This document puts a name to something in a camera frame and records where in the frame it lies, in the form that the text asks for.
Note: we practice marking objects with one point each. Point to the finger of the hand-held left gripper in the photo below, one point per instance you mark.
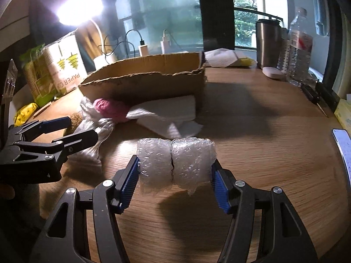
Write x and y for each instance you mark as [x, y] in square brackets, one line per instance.
[79, 141]
[54, 124]

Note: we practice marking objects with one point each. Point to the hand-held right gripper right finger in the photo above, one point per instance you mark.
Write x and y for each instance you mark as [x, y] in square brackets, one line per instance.
[219, 189]

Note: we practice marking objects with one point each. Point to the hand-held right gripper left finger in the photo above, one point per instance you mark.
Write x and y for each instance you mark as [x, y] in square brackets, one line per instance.
[129, 183]

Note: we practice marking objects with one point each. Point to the brown plush toy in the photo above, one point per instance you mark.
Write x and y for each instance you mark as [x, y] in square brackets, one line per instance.
[73, 120]

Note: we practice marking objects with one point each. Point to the clear plastic bag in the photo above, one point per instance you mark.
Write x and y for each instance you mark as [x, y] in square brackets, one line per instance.
[96, 127]

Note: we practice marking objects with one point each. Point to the pink plush toy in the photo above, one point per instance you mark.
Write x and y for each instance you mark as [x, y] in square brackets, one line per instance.
[109, 109]

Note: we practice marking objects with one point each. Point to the bubble wrap roll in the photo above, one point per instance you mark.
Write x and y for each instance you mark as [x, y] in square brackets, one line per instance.
[175, 164]

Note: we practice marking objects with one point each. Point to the white thin cloth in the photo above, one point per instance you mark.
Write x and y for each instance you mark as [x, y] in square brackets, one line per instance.
[175, 128]

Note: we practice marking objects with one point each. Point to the white towel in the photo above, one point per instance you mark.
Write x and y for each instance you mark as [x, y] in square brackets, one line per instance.
[164, 106]

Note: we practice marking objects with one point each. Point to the cardboard box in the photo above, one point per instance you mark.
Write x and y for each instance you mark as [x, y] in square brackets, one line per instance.
[153, 85]

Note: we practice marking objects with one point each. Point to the yellow snack packet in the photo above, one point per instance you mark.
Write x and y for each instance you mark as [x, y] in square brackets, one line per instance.
[24, 113]

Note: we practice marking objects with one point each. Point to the green snack package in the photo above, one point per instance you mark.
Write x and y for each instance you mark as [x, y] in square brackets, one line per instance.
[35, 76]

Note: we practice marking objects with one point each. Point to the white paper cup package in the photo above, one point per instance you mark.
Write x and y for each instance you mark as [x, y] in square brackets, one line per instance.
[65, 63]

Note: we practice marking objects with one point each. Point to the white desk lamp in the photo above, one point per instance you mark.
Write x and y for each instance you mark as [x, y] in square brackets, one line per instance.
[105, 59]

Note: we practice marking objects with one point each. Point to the white earbud case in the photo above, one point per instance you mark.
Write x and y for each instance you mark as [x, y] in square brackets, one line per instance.
[274, 73]

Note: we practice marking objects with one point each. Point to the yellow flat packet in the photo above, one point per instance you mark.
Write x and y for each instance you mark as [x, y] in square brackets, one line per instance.
[244, 61]

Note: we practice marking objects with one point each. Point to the smartphone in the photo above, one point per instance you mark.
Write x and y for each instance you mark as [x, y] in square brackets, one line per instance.
[342, 148]

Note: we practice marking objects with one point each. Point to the white tissue packet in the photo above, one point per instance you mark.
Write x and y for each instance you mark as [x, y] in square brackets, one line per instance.
[219, 58]

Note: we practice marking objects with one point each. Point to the small black tool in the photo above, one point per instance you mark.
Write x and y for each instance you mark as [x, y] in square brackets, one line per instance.
[311, 94]

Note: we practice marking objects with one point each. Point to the black box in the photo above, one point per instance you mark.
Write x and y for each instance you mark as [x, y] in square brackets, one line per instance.
[327, 96]

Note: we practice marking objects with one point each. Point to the yellow tissue pack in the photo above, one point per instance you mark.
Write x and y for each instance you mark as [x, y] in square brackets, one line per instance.
[345, 112]

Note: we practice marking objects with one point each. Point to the clear textured container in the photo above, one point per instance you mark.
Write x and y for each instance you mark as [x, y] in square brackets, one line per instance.
[283, 54]

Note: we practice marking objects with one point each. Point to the steel travel tumbler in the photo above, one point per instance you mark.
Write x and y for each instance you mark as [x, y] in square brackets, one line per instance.
[267, 43]

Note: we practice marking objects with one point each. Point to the clear water bottle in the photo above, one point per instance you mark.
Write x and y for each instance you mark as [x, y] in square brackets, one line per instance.
[300, 52]

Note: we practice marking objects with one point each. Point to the black balcony railing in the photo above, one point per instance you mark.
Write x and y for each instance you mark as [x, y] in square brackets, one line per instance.
[260, 13]

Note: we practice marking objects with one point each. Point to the hanging blue towel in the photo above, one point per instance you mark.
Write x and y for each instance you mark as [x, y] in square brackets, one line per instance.
[322, 13]

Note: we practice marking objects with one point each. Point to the dark window frame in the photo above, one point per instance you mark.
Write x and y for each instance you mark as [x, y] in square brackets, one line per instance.
[215, 13]

